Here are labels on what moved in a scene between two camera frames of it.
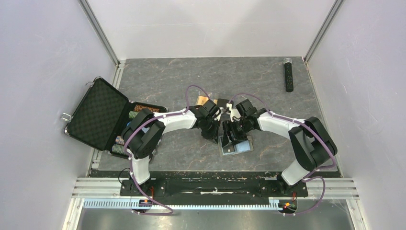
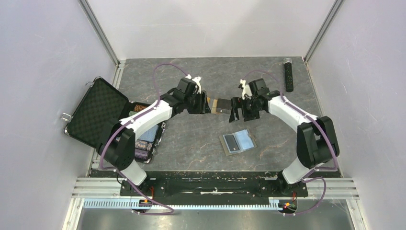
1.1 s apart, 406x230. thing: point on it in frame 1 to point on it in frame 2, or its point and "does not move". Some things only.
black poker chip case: (103, 114) does not move
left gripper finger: (212, 133) to (205, 105)
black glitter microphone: (287, 62) does not move
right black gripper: (229, 126) to (236, 103)
